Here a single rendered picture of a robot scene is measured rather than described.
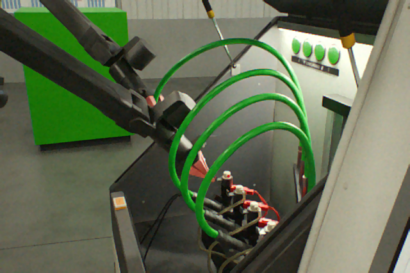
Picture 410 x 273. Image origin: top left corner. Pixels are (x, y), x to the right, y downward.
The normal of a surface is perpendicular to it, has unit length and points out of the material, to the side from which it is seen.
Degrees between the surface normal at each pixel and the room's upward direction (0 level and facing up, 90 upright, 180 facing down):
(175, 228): 0
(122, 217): 0
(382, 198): 76
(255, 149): 90
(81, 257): 0
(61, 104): 90
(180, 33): 90
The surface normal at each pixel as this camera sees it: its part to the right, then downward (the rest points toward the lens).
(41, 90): 0.31, 0.32
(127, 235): 0.00, -0.94
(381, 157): -0.92, -0.13
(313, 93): -0.95, 0.10
